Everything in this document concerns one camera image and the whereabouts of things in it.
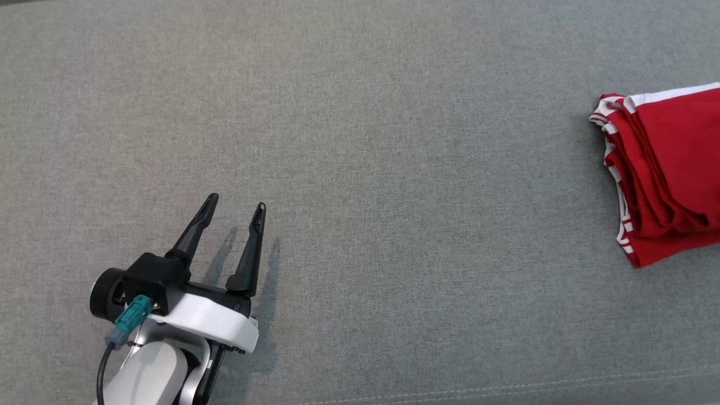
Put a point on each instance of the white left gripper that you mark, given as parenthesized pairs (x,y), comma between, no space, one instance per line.
(214,320)

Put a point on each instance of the red Bulls 23 jersey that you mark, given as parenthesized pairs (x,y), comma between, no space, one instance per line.
(664,253)

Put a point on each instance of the red shorts with white stripe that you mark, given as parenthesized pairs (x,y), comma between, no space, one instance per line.
(686,146)

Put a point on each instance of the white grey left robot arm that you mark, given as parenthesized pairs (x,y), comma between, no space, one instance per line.
(152,377)

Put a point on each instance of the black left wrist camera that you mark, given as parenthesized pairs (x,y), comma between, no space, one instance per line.
(157,275)

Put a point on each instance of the teal left camera connector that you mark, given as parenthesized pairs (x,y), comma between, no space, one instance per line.
(132,318)

